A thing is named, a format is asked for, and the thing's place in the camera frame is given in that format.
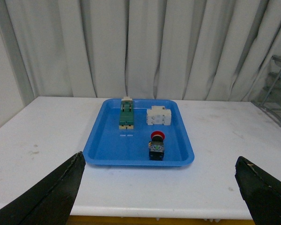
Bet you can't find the red emergency push button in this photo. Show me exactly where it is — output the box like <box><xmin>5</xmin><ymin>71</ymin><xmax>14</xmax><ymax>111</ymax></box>
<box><xmin>148</xmin><ymin>131</ymin><xmax>165</xmax><ymax>161</ymax></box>

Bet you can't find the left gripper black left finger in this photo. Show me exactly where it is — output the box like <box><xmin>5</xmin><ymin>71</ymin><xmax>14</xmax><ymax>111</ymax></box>
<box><xmin>0</xmin><ymin>152</ymin><xmax>86</xmax><ymax>225</ymax></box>

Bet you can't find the white circuit breaker block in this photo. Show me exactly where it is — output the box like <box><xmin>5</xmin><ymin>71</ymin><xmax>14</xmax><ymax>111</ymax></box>
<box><xmin>147</xmin><ymin>105</ymin><xmax>171</xmax><ymax>126</ymax></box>

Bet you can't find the silver mesh tray rack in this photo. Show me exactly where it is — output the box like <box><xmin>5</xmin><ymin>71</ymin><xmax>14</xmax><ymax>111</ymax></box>
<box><xmin>252</xmin><ymin>55</ymin><xmax>281</xmax><ymax>127</ymax></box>

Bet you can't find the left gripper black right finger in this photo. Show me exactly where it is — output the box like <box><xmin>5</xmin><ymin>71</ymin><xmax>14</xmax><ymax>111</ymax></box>
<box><xmin>235</xmin><ymin>156</ymin><xmax>281</xmax><ymax>225</ymax></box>

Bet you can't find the grey curtain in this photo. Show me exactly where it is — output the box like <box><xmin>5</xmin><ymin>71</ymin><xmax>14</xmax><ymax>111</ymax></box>
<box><xmin>0</xmin><ymin>0</ymin><xmax>281</xmax><ymax>135</ymax></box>

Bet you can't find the blue plastic tray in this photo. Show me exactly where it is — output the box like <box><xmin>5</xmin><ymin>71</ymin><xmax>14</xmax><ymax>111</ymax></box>
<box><xmin>83</xmin><ymin>98</ymin><xmax>195</xmax><ymax>167</ymax></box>

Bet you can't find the green terminal block component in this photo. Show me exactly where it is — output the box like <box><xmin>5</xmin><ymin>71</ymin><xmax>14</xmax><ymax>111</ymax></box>
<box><xmin>119</xmin><ymin>96</ymin><xmax>134</xmax><ymax>129</ymax></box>

